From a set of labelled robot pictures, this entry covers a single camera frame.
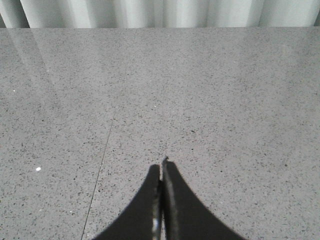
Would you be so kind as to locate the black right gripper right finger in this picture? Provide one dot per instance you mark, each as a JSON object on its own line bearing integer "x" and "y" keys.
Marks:
{"x": 185, "y": 216}

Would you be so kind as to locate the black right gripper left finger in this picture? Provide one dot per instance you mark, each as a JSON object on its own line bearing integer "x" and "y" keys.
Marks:
{"x": 142, "y": 218}

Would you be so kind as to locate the pale green curtain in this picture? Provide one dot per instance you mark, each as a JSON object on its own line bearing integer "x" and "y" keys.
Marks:
{"x": 158, "y": 13}

